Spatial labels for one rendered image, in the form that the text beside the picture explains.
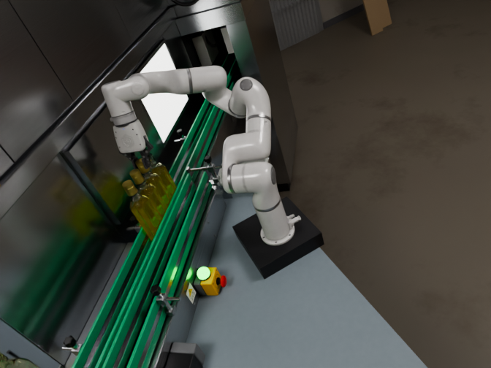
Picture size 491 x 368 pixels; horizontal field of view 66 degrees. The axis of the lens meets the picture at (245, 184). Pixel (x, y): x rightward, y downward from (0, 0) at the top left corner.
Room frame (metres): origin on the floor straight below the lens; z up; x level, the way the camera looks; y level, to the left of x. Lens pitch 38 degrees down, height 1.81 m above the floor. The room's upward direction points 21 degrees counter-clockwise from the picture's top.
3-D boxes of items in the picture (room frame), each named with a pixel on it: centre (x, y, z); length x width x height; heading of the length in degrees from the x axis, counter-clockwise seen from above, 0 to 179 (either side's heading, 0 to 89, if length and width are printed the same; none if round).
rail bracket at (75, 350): (0.67, 0.62, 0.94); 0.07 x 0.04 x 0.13; 66
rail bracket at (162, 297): (0.71, 0.33, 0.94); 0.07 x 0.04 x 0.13; 66
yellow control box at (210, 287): (0.86, 0.24, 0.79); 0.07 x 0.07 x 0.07; 66
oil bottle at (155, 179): (1.17, 0.32, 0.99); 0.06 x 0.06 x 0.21; 66
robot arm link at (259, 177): (0.95, -0.04, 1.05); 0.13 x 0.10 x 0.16; 65
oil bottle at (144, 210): (1.06, 0.37, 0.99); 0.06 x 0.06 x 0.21; 66
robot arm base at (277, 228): (0.95, -0.06, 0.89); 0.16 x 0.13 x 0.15; 99
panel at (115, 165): (1.52, 0.31, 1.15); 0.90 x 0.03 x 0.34; 156
